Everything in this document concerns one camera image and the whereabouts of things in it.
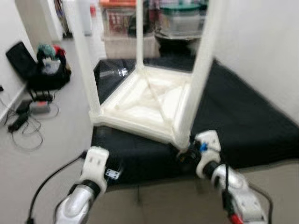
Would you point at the white plastic table top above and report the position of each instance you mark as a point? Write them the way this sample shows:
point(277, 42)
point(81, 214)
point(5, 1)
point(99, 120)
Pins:
point(140, 102)

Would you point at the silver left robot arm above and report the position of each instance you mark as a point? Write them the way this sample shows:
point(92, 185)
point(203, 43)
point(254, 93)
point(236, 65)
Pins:
point(77, 205)

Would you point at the grey box red light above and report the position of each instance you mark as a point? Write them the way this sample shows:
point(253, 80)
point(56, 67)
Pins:
point(39, 108)

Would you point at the black wifi router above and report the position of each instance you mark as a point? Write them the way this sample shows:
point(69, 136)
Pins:
point(41, 96)

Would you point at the black power adapter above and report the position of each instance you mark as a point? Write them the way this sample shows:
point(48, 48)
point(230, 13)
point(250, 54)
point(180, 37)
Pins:
point(18, 122)

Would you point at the black round basin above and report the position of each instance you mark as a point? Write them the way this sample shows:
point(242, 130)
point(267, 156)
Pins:
point(175, 45)

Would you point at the clear plastic storage box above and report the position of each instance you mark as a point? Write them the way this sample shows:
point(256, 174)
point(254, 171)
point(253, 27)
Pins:
point(180, 24)

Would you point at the red plush toy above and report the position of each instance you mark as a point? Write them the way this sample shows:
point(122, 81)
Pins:
point(59, 49)

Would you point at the teal plush toy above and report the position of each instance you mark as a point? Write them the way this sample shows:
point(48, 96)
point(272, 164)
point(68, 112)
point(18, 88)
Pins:
point(46, 50)

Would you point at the black plastic bag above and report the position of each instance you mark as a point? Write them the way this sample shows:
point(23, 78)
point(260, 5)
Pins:
point(152, 18)

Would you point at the black backpack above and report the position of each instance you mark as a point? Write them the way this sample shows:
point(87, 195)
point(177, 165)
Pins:
point(23, 60)

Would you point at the green round lid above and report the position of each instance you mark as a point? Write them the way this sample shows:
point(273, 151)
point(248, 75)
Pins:
point(180, 7)

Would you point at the cardboard box red print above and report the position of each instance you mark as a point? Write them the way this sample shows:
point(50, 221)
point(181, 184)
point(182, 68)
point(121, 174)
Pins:
point(119, 19)

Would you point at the orange plastic lid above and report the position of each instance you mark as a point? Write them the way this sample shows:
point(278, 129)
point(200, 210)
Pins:
point(119, 3)

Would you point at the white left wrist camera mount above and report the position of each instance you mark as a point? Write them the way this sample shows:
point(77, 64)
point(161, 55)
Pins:
point(96, 165)

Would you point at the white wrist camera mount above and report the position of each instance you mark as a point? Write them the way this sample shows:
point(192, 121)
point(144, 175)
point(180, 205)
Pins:
point(208, 144)
point(96, 165)

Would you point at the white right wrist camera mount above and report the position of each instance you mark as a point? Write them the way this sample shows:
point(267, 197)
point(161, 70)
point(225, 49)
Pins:
point(208, 144)

